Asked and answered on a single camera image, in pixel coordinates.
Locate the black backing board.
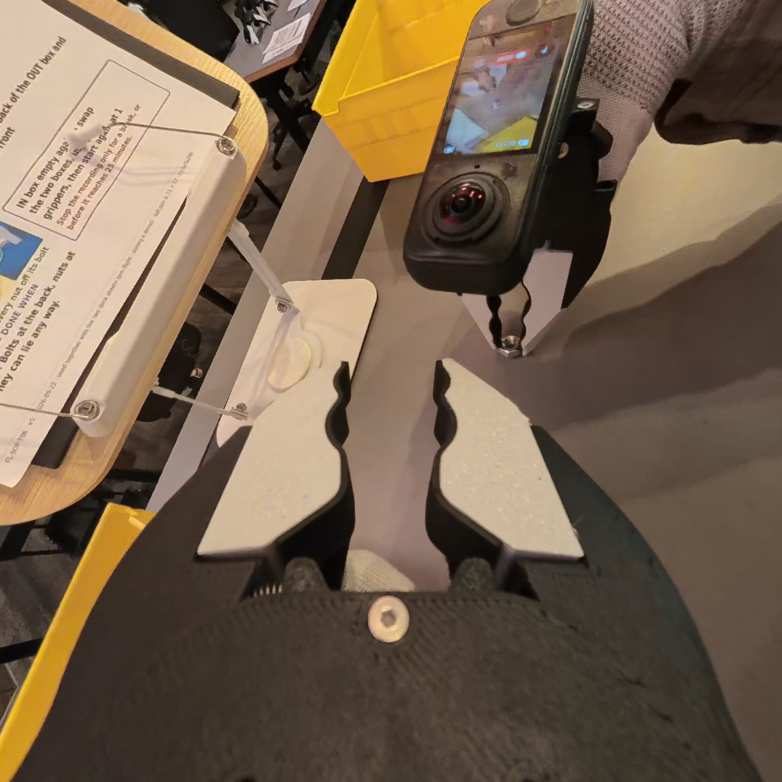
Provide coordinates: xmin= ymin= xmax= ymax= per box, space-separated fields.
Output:
xmin=25 ymin=0 xmax=240 ymax=472

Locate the yellow plastic bin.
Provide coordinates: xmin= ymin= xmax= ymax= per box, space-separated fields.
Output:
xmin=0 ymin=501 xmax=154 ymax=782
xmin=314 ymin=0 xmax=490 ymax=184

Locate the person's right hand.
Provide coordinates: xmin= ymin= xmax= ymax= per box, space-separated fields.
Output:
xmin=575 ymin=0 xmax=711 ymax=185

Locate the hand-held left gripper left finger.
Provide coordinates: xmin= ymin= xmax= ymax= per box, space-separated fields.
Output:
xmin=196 ymin=362 xmax=358 ymax=581

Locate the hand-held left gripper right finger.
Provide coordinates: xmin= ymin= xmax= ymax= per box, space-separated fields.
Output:
xmin=426 ymin=357 xmax=586 ymax=585

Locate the printed instruction sheet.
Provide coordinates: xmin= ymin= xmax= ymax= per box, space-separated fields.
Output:
xmin=0 ymin=0 xmax=239 ymax=490

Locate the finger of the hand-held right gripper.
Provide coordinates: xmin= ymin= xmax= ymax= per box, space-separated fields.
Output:
xmin=518 ymin=251 xmax=576 ymax=355
xmin=461 ymin=294 xmax=497 ymax=345

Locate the wooden document stand white base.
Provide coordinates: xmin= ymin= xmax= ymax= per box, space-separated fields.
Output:
xmin=0 ymin=0 xmax=377 ymax=526

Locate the background office desk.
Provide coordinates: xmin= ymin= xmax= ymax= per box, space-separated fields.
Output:
xmin=226 ymin=0 xmax=325 ymax=80

